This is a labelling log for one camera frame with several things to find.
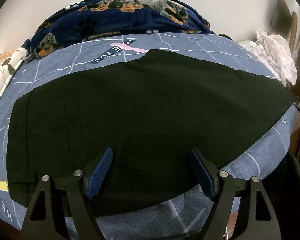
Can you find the black pants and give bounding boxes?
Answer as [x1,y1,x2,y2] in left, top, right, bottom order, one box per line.
[6,49,294,216]

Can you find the white patterned crumpled sheet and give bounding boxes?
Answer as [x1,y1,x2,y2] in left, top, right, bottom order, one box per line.
[238,30,298,86]

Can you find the white floral pillow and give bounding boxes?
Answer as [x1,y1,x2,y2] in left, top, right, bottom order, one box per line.
[0,47,28,96]

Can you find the wooden board leaning on wall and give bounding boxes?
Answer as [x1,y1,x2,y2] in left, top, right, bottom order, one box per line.
[289,11,298,50]

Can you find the navy dog print blanket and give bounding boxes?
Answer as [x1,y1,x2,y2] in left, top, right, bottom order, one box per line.
[24,0,232,63]

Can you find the wall mounted television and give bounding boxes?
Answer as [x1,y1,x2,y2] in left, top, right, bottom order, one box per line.
[270,0,292,36]

